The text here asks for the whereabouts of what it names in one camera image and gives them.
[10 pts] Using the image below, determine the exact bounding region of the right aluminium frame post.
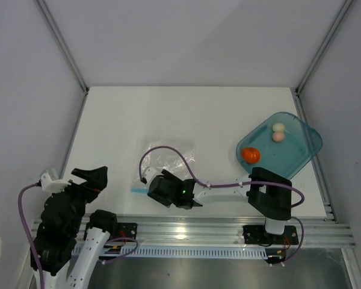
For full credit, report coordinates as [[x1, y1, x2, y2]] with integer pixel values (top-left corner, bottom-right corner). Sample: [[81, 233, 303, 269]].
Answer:
[[295, 0, 357, 97]]

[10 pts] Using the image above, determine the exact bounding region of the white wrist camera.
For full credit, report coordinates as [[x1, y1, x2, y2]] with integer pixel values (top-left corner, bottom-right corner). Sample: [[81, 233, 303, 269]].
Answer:
[[140, 167, 160, 184], [40, 168, 70, 193]]

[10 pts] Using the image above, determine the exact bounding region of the clear zip top bag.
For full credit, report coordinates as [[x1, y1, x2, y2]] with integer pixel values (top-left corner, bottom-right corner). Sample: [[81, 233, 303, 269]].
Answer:
[[130, 135, 196, 194]]

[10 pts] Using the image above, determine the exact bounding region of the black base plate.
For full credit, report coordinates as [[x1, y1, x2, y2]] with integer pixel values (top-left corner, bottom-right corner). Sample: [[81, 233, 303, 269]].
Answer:
[[116, 223, 138, 239], [242, 225, 300, 246]]

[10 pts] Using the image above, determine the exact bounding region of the teal plastic tray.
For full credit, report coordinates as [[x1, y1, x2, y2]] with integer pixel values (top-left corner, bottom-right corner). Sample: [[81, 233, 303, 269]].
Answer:
[[236, 112, 322, 179]]

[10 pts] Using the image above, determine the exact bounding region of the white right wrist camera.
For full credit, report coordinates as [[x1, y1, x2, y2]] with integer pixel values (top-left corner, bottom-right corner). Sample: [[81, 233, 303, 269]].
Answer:
[[140, 167, 160, 184]]

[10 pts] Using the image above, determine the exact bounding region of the orange toy pumpkin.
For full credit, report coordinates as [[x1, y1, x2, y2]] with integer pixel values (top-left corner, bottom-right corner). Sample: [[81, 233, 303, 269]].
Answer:
[[241, 147, 261, 164]]

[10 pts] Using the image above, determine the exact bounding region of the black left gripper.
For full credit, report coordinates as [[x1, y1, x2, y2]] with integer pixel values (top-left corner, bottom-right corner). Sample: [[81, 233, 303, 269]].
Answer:
[[54, 166, 107, 234]]

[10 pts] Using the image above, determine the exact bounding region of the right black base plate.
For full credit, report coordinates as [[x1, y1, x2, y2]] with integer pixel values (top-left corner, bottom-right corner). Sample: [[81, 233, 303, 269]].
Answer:
[[242, 225, 300, 246]]

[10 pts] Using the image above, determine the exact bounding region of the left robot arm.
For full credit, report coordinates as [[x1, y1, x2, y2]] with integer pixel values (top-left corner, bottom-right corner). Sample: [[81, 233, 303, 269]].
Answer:
[[31, 166, 119, 288]]

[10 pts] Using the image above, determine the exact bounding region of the aluminium frame post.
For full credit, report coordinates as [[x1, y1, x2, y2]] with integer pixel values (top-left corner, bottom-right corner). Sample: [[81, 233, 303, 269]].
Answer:
[[295, 0, 357, 97], [34, 0, 89, 95]]

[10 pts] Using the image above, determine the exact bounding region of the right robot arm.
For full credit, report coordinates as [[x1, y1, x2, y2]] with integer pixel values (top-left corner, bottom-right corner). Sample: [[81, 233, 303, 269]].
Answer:
[[143, 167, 292, 243]]

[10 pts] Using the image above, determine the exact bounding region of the cream toy egg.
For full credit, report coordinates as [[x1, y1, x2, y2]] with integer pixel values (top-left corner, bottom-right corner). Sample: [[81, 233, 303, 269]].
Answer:
[[272, 123, 285, 132]]

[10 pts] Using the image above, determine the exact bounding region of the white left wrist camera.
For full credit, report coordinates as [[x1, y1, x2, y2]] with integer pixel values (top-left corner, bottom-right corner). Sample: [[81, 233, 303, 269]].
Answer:
[[40, 168, 70, 193]]

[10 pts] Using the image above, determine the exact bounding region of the left aluminium frame post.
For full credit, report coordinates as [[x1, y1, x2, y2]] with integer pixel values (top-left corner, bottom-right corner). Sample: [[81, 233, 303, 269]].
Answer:
[[34, 0, 89, 95]]

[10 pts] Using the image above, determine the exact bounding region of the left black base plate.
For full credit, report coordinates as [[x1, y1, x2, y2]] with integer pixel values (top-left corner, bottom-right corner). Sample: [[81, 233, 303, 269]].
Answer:
[[116, 223, 138, 239]]

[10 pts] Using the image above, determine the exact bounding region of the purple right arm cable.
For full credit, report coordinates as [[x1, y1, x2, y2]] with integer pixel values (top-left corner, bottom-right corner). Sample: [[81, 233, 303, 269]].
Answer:
[[138, 146, 305, 208]]

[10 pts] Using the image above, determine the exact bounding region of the aluminium mounting rail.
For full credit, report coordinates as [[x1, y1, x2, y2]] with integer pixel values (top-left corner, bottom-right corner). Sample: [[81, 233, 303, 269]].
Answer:
[[28, 214, 356, 249]]

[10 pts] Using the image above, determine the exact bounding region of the pink toy egg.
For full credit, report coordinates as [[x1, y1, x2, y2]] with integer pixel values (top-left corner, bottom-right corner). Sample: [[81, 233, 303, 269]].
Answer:
[[272, 132, 285, 142]]

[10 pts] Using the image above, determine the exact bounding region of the white slotted cable duct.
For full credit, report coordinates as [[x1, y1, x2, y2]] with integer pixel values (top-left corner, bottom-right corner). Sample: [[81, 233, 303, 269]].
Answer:
[[100, 245, 268, 259]]

